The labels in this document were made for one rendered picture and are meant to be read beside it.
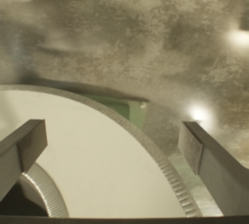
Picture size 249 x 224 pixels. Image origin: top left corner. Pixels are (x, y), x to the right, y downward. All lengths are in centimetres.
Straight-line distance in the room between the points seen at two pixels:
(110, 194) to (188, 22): 69
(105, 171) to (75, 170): 8
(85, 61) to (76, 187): 58
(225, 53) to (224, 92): 24
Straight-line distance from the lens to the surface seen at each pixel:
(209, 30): 86
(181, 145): 16
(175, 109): 106
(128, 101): 96
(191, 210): 52
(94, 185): 49
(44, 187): 51
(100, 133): 58
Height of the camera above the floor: 75
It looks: 50 degrees down
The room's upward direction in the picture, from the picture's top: 177 degrees counter-clockwise
